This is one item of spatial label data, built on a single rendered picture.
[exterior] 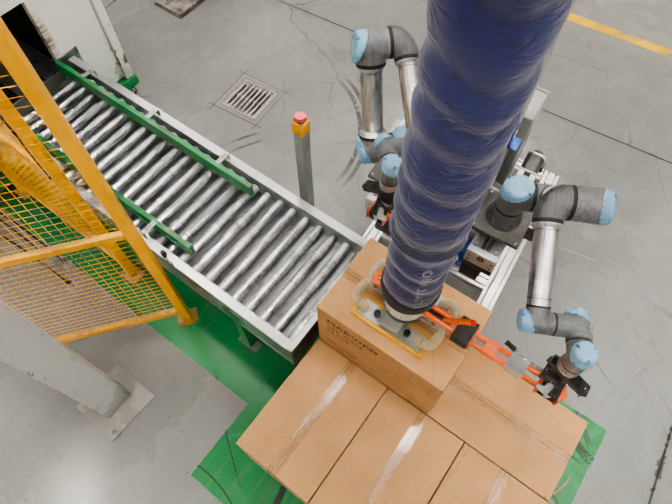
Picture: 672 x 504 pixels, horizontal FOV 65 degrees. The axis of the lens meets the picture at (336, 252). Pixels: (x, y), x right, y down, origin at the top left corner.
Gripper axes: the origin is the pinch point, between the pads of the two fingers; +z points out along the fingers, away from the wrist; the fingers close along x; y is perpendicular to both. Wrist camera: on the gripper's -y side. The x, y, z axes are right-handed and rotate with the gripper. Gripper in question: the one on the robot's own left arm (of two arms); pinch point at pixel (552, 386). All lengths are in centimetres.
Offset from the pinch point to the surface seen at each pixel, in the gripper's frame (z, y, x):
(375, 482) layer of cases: 53, 33, 57
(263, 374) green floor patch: 107, 116, 42
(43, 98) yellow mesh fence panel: -74, 170, 42
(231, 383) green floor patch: 107, 127, 56
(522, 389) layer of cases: 53, 1, -15
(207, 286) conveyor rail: 47, 149, 33
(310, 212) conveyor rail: 47, 135, -31
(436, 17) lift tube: -129, 65, 11
